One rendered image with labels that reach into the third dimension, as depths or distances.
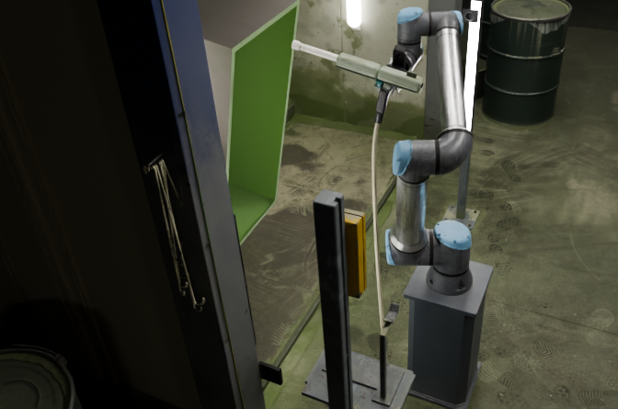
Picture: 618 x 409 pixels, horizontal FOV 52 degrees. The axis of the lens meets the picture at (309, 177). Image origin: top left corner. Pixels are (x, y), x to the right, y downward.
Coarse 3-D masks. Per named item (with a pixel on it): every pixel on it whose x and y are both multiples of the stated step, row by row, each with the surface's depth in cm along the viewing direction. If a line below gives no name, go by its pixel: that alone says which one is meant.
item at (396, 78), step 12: (300, 48) 224; (312, 48) 223; (336, 60) 220; (348, 60) 218; (360, 60) 218; (360, 72) 218; (372, 72) 216; (384, 72) 214; (396, 72) 214; (408, 72) 212; (384, 84) 217; (396, 84) 214; (408, 84) 212; (420, 84) 211; (384, 96) 219; (384, 108) 223
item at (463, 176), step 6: (480, 36) 337; (474, 114) 364; (468, 156) 375; (468, 162) 378; (462, 168) 382; (468, 168) 382; (462, 174) 384; (468, 174) 386; (462, 180) 386; (462, 186) 388; (462, 192) 391; (462, 198) 393; (462, 204) 396; (456, 210) 400; (462, 210) 398; (456, 216) 402; (462, 216) 400
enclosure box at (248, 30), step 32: (224, 0) 270; (256, 0) 274; (288, 0) 278; (224, 32) 246; (256, 32) 251; (288, 32) 293; (224, 64) 242; (256, 64) 310; (288, 64) 302; (224, 96) 250; (256, 96) 321; (288, 96) 312; (224, 128) 260; (256, 128) 332; (224, 160) 270; (256, 160) 345; (256, 192) 358; (256, 224) 336
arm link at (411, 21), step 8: (408, 8) 235; (416, 8) 234; (400, 16) 232; (408, 16) 230; (416, 16) 230; (424, 16) 231; (400, 24) 233; (408, 24) 231; (416, 24) 231; (424, 24) 231; (400, 32) 235; (408, 32) 233; (416, 32) 233; (424, 32) 233; (400, 40) 237; (408, 40) 235; (416, 40) 235
